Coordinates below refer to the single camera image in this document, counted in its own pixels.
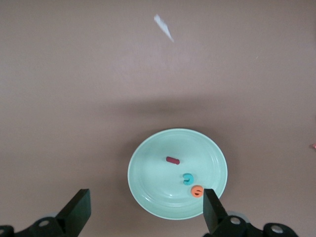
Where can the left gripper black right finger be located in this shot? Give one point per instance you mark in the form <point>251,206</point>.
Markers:
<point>217,217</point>

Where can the green round plate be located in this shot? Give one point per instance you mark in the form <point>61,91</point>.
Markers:
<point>158,187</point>

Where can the orange foam letter e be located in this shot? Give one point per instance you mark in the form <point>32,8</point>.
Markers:
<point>193,191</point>

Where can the brown table cover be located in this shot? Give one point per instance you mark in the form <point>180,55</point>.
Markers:
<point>74,74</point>

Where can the teal foam letter c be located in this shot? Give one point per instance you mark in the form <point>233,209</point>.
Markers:
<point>185,179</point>

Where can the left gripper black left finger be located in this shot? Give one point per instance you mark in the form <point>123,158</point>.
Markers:
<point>74,214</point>

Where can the dark red foam letter l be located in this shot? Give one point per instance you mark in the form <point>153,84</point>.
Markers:
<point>172,160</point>

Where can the white paper scrap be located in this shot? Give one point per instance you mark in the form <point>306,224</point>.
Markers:
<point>163,24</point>

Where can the orange foam letter v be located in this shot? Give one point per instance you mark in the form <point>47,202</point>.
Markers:
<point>314,146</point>

